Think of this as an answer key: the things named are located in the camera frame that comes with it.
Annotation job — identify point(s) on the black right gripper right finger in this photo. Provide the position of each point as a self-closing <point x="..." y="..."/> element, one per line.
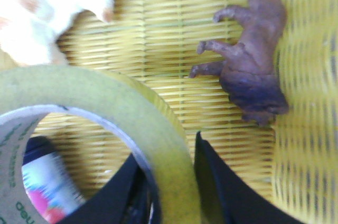
<point x="225" y="197"/>

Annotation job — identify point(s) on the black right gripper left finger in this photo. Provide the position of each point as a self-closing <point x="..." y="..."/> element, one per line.
<point x="128" y="197"/>

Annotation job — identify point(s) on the yellow packing tape roll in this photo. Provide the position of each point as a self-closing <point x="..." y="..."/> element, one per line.
<point x="120" y="104"/>

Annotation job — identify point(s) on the dark pink labelled can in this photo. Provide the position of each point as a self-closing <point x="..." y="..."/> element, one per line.
<point x="47" y="182"/>

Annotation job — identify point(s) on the yellow woven plastic basket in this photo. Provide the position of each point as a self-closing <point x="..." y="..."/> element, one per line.
<point x="292" y="163"/>

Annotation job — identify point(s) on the croissant bread toy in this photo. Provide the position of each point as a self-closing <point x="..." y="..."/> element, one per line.
<point x="30" y="28"/>

